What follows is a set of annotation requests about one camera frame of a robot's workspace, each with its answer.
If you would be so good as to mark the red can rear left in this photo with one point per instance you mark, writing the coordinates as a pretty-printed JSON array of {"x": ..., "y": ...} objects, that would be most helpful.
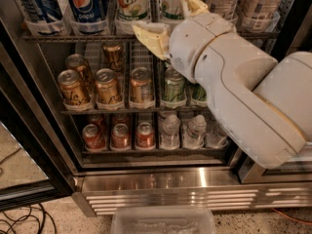
[{"x": 98, "y": 120}]

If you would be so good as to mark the water bottle middle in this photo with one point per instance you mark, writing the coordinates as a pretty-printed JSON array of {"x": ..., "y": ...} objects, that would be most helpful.
[{"x": 194, "y": 134}]

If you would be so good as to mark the green lacroix can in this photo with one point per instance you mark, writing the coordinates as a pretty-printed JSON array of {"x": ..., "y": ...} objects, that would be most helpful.
[
  {"x": 199, "y": 93},
  {"x": 174, "y": 84}
]

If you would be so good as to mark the white can far right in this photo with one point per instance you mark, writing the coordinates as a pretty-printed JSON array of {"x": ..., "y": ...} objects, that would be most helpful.
[{"x": 260, "y": 9}]

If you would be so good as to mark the left fridge glass door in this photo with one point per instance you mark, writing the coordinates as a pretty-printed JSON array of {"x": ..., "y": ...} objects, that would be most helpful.
[{"x": 38, "y": 174}]

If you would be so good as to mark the water bottle right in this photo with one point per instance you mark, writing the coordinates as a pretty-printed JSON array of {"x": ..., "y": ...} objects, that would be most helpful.
[{"x": 216, "y": 137}]

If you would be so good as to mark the gold lacroix can rear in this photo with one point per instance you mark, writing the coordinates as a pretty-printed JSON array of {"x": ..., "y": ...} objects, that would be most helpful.
[{"x": 114, "y": 54}]

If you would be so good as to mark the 7up can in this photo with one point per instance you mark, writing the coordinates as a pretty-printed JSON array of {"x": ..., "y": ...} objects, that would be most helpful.
[
  {"x": 171, "y": 10},
  {"x": 132, "y": 9}
]

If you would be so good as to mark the right fridge glass door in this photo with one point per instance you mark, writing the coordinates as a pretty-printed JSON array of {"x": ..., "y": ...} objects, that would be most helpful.
[{"x": 297, "y": 169}]

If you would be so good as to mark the green lacroix can right front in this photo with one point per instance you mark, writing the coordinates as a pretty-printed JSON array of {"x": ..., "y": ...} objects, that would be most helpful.
[{"x": 199, "y": 93}]

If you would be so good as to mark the red can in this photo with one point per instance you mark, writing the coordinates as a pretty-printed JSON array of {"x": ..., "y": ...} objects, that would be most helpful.
[
  {"x": 121, "y": 136},
  {"x": 121, "y": 118},
  {"x": 98, "y": 120},
  {"x": 93, "y": 137},
  {"x": 144, "y": 135}
]

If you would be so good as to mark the water bottle left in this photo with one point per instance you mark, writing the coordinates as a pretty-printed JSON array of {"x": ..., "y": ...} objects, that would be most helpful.
[{"x": 169, "y": 138}]

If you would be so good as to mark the clear plastic bin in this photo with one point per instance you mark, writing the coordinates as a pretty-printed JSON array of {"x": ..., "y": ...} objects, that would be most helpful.
[{"x": 163, "y": 220}]

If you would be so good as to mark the gold lacroix can front left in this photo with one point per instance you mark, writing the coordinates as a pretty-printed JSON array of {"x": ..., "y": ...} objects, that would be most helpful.
[{"x": 73, "y": 88}]

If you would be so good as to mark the pepsi can front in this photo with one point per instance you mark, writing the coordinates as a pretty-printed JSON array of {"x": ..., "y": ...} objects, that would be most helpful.
[{"x": 87, "y": 11}]

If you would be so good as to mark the gold lacroix can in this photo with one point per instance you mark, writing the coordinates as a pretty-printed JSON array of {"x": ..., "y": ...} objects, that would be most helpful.
[
  {"x": 80, "y": 64},
  {"x": 73, "y": 88},
  {"x": 141, "y": 83},
  {"x": 108, "y": 86},
  {"x": 114, "y": 54}
]

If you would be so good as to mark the fridge glass door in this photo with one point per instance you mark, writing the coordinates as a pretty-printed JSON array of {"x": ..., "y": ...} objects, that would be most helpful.
[
  {"x": 38, "y": 174},
  {"x": 297, "y": 169}
]

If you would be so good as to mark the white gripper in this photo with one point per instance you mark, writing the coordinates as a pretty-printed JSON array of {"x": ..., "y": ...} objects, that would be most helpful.
[{"x": 185, "y": 47}]

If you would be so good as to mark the gold lacroix can back left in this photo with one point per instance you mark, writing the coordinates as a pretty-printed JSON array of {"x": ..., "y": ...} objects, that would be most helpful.
[{"x": 80, "y": 64}]

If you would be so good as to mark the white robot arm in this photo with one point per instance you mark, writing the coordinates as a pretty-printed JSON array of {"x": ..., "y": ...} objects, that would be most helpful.
[{"x": 264, "y": 104}]

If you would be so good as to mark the white can label back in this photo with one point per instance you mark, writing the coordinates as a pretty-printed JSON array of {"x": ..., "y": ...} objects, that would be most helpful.
[{"x": 221, "y": 0}]

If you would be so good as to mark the steel fridge grille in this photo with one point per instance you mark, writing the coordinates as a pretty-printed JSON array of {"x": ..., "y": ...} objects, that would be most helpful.
[{"x": 103, "y": 193}]

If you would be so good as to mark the water bottle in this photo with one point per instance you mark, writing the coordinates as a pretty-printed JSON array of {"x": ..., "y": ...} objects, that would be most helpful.
[
  {"x": 194, "y": 134},
  {"x": 216, "y": 137},
  {"x": 169, "y": 138}
]

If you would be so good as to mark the red can front left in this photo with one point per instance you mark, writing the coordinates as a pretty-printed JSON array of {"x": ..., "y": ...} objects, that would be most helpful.
[{"x": 93, "y": 137}]

